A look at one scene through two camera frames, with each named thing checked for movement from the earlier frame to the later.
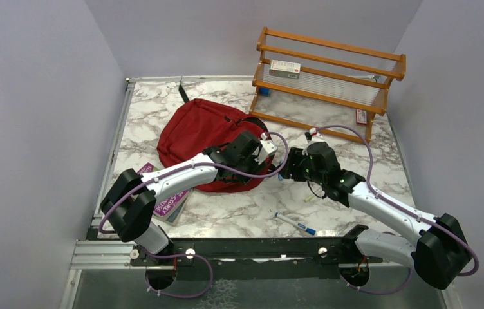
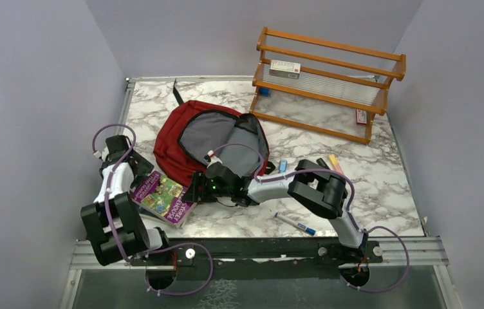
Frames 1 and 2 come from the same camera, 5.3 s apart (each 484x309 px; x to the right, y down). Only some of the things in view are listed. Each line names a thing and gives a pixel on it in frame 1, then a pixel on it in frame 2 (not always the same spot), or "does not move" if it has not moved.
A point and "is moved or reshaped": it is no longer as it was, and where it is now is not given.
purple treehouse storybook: x=166 y=205 is moved or reshaped
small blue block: x=264 y=91 does not move
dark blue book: x=175 y=217 is moved or reshaped
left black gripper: x=255 y=167 -> x=144 y=165
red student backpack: x=190 y=126 does not move
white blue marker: x=309 y=230 does not move
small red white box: x=361 y=117 does not move
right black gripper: x=297 y=155 -> x=192 y=194
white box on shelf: x=285 y=69 does not move
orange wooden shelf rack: x=326 y=85 does not move
